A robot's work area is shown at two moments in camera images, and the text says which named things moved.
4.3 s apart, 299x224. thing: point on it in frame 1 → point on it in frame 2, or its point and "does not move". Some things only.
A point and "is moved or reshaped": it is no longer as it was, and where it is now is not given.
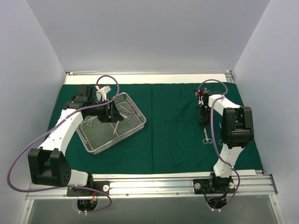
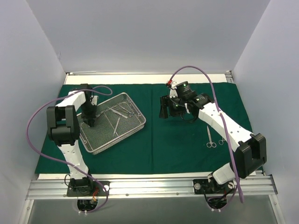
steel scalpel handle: x=117 y=123 does not move
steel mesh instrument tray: x=98 y=136 does not move
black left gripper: x=111 y=111 → x=90 y=120
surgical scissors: x=207 y=140 is moved or reshaped
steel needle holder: x=220 y=142 does not move
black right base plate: x=224 y=185 does not move
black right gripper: x=203 y=113 → x=166 y=107
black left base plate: x=102 y=186 does not move
